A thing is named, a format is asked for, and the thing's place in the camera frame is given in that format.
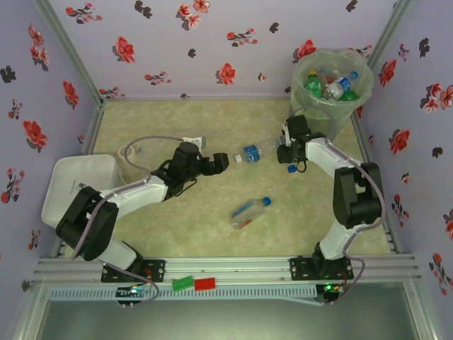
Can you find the green plastic bottle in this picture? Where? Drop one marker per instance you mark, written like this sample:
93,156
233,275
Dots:
313,85
349,95

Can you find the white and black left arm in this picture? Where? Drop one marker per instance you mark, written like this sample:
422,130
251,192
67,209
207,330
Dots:
138,193

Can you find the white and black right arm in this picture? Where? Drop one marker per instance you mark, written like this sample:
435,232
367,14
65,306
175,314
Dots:
332,156

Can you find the bin with green liner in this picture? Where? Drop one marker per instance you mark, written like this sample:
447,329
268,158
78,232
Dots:
345,110

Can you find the clear bottle with blue cap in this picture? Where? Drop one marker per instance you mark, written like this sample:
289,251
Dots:
249,212

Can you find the beige tape roll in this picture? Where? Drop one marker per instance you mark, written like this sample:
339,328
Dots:
122,157

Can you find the white storage box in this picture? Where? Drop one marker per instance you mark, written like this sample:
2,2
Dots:
81,170

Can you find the red toy block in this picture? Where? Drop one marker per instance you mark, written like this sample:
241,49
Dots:
205,284

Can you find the green toy block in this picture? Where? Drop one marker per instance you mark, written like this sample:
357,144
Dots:
183,283

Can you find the right circuit board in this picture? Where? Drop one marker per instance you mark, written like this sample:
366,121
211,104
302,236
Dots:
331,288

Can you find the circuit board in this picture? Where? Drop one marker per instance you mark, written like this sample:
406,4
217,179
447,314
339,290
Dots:
131,292
331,288

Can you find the left circuit board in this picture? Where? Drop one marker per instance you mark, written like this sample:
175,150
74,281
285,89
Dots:
131,292

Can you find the aluminium side rail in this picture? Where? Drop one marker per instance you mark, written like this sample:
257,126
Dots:
364,147

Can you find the aluminium mounting rail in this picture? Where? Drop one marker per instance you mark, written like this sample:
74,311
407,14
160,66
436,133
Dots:
230,269

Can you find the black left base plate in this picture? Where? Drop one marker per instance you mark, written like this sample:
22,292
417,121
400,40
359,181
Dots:
157,271

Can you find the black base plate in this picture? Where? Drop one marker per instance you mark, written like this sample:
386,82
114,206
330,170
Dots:
301,269
157,271

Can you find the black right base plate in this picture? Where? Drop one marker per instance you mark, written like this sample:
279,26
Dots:
301,269

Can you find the aluminium corner post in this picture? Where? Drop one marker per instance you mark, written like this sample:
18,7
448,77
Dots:
72,53
387,32

